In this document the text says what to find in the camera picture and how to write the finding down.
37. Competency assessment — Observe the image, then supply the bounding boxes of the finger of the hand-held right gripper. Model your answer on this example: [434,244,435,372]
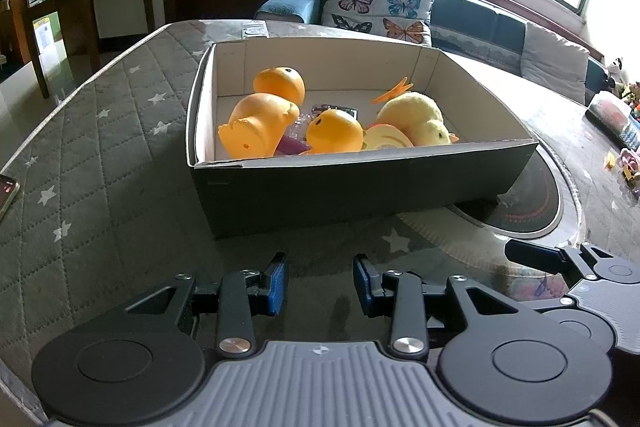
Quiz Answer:
[505,239,640,284]
[517,296,577,317]

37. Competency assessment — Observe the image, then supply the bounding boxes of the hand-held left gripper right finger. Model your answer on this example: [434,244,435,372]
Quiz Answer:
[352,253,524,360]

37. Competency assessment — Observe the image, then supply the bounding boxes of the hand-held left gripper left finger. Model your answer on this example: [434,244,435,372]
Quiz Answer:
[124,252,290,360]

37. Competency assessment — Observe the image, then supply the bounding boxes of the grey cardboard box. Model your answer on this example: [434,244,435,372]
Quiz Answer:
[186,34,538,240]

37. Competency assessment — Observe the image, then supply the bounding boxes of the purple plastic tool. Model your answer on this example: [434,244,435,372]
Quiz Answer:
[274,134,312,156]

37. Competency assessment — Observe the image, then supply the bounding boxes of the red and yellow ball toy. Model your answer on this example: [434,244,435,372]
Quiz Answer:
[362,123,416,151]

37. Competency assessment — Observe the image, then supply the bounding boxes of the glittery clear pouch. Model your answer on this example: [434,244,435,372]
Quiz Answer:
[295,103,359,138]

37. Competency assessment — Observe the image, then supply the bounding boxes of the yellow plush chick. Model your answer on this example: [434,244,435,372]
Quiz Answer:
[371,77,460,148]

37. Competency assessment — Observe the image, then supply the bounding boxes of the clear box with blue items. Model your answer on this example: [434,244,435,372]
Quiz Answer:
[620,117,640,152]

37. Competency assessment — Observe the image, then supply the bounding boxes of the clear plastic container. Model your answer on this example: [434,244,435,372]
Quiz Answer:
[586,92,631,132]

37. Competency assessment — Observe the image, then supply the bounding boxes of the round black induction cooktop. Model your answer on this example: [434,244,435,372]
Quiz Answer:
[397,147,586,263]

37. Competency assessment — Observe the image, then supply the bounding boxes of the grey cushion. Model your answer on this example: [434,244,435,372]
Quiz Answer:
[520,22,591,105]

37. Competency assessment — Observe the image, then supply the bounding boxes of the blue sofa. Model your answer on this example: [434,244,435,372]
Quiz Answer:
[255,0,611,108]

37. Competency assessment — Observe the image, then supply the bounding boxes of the smartphone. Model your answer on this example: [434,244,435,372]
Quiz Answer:
[0,174,21,222]

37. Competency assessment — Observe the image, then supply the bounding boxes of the butterfly print pillow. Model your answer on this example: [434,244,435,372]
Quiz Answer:
[320,0,435,46]

